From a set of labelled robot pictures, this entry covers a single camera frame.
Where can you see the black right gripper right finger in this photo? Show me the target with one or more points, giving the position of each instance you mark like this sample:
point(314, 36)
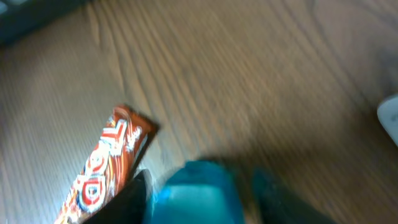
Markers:
point(278, 205)

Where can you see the teal mouthwash bottle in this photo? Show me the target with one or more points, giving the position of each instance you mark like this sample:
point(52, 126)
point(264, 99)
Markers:
point(201, 192)

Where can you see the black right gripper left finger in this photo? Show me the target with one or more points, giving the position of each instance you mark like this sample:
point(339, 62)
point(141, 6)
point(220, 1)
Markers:
point(129, 206)

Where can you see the red chocolate bar wrapper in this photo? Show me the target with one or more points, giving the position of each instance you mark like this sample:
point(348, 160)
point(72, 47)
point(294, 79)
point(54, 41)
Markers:
point(123, 140)

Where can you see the grey plastic mesh basket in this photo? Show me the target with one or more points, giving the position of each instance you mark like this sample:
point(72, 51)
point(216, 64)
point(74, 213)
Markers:
point(19, 17)

